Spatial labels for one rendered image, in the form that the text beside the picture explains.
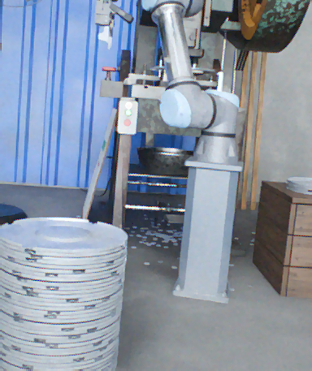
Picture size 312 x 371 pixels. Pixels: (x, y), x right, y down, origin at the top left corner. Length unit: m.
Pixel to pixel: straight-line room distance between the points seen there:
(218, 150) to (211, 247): 0.32
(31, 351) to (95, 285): 0.19
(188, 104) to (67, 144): 2.09
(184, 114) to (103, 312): 0.71
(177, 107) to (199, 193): 0.30
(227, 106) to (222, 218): 0.36
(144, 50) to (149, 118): 0.52
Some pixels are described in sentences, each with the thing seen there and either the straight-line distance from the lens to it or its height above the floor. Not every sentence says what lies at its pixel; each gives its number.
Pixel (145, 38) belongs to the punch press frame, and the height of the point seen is 0.94.
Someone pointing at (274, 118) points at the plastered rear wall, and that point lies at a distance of 3.84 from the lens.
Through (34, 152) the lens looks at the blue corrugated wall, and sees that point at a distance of 3.65.
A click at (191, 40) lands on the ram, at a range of 2.42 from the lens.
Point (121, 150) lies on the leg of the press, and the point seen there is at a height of 0.42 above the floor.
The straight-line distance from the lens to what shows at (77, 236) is 1.18.
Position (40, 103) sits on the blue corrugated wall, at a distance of 3.63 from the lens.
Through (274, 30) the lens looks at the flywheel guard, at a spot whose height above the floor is 0.99.
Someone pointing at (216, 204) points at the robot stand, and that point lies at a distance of 1.70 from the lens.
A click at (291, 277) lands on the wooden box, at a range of 1.90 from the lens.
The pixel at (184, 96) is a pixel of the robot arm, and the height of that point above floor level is 0.65.
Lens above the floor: 0.61
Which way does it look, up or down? 7 degrees down
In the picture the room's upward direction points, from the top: 5 degrees clockwise
